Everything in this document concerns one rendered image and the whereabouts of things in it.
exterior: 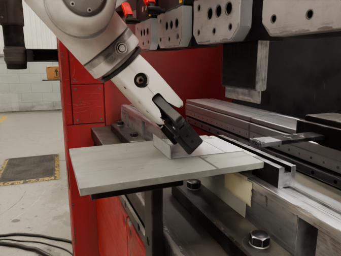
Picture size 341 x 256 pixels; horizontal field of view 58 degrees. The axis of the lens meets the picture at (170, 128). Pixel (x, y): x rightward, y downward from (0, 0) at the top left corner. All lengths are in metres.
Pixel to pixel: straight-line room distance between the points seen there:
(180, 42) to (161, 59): 0.72
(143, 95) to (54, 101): 7.30
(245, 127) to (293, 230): 0.55
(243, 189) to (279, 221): 0.08
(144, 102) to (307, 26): 0.22
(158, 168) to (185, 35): 0.32
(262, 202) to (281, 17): 0.25
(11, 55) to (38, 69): 5.84
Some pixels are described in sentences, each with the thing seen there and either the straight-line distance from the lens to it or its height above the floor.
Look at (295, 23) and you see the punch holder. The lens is 0.38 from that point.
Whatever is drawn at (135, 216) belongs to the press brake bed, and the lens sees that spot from 0.70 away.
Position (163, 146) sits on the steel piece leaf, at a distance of 0.49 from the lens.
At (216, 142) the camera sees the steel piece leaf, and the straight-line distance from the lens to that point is 0.56.
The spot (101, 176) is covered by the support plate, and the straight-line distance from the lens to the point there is 0.41.
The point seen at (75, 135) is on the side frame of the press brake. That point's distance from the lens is 1.33.
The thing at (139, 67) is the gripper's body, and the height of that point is 1.14.
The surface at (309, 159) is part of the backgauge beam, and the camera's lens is 0.77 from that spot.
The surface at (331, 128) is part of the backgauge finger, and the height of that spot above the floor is 1.02.
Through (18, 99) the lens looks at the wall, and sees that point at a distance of 7.79.
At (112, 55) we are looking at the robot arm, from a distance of 0.42.
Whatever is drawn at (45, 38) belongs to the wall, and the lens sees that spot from 7.65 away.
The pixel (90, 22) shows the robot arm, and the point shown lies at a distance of 0.35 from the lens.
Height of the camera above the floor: 1.15
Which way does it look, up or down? 12 degrees down
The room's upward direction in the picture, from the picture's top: straight up
